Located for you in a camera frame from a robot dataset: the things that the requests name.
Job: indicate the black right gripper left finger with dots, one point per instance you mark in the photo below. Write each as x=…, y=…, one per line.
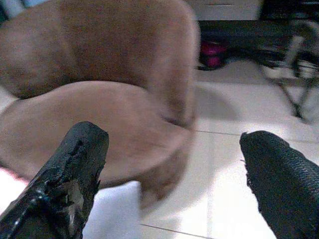
x=64, y=174

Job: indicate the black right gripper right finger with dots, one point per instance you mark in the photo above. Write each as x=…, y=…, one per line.
x=281, y=179

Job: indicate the white pillow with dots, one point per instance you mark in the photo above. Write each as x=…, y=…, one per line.
x=117, y=211

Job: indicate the brown round plush sofa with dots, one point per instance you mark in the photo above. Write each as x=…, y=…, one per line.
x=99, y=49

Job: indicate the magenta plastic item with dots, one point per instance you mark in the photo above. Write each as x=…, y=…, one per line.
x=211, y=54

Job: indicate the black metal folding frame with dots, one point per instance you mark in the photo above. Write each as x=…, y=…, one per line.
x=296, y=74

